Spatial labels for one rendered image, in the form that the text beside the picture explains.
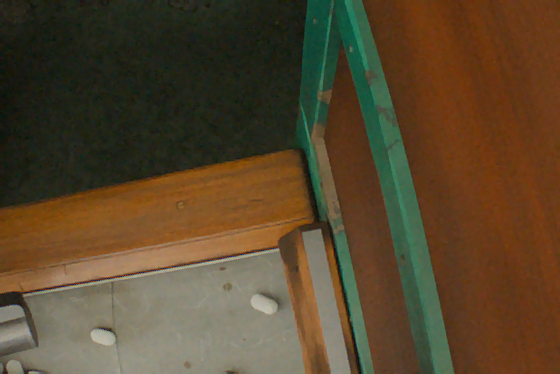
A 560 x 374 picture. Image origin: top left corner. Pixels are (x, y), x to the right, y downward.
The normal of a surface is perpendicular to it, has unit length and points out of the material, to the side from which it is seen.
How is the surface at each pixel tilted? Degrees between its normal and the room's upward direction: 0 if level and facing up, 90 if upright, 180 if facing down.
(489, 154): 90
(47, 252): 0
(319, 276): 0
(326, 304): 0
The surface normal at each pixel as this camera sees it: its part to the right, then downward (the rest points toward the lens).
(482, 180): -0.98, 0.19
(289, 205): 0.00, -0.25
